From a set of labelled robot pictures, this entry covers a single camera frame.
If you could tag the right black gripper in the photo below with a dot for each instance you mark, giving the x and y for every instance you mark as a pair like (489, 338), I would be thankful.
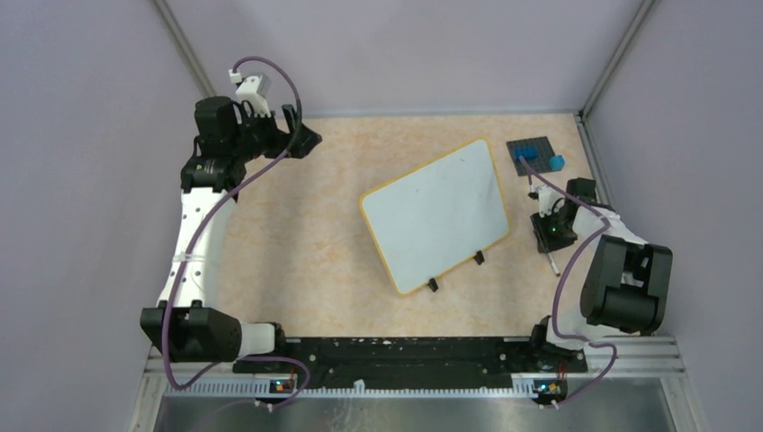
(540, 227)

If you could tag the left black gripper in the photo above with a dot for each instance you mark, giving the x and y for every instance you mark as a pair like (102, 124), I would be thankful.
(282, 139)

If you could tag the red-capped whiteboard marker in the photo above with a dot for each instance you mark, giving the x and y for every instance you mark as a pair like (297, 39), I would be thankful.
(551, 262)

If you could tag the yellow-framed whiteboard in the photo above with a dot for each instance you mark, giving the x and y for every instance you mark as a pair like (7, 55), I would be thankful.
(437, 216)

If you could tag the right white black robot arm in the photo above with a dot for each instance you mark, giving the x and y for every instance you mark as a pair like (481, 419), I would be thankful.
(626, 287)

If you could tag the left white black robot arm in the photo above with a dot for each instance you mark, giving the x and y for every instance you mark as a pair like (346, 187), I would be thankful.
(186, 326)

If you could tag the light blue lego brick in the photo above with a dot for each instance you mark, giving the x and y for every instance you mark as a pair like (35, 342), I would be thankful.
(556, 163)

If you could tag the grey lego baseplate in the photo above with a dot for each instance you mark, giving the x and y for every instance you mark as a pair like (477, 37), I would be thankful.
(540, 164)

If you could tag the dark blue lego brick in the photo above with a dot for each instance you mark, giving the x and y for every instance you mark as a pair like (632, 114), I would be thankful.
(525, 153)

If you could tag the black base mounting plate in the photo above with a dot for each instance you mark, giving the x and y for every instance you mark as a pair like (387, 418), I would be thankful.
(415, 363)

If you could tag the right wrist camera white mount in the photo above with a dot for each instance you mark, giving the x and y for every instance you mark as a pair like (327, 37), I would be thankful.
(549, 200)

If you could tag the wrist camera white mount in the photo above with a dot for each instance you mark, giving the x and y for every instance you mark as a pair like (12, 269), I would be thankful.
(549, 200)
(253, 90)

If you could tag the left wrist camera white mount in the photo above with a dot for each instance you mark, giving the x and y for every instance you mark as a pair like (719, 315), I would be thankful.
(253, 90)

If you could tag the aluminium frame rail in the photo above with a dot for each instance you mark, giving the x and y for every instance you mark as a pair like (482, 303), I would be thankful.
(631, 384)

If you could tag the white cable duct strip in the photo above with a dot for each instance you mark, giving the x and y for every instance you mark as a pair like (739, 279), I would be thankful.
(262, 389)

